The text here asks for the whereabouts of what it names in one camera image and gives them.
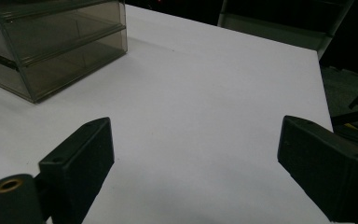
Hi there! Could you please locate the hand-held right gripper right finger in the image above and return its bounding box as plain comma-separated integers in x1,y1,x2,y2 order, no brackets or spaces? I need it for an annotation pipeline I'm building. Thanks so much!
277,115,358,223

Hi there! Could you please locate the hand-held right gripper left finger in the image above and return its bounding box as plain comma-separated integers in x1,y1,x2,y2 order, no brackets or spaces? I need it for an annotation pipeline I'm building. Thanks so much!
38,117,116,224

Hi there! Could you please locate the smoky transparent drawer box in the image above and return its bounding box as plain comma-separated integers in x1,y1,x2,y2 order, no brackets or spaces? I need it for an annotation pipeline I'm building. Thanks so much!
0,0,129,104

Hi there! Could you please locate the white table cover sheet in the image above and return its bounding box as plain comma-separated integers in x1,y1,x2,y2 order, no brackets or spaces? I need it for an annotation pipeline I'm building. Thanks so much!
0,4,339,224

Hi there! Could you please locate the white metal desk frame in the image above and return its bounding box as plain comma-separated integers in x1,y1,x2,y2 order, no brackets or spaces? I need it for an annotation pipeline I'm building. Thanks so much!
217,0,355,60

